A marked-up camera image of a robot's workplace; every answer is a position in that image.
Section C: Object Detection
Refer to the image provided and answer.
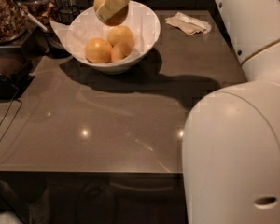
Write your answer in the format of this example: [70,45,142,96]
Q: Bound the orange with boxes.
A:
[111,43,133,63]
[107,25,134,47]
[85,37,112,63]
[93,0,130,27]

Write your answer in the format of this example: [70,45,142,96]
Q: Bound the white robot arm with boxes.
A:
[182,0,280,224]

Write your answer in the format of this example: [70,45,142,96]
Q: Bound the white ceramic bowl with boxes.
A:
[63,1,161,75]

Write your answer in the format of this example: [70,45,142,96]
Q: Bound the white paper liner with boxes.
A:
[50,21,72,50]

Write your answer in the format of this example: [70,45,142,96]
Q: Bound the folded paper napkins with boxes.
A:
[165,12,212,35]

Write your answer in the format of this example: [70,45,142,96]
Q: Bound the large glass nut jar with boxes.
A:
[0,0,26,44]

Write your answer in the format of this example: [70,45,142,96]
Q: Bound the black appliance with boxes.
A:
[0,54,34,100]

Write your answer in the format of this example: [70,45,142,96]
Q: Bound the black wire cup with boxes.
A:
[58,6,80,25]

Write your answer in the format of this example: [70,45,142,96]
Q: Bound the silver scoop handle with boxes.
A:
[18,6,48,33]

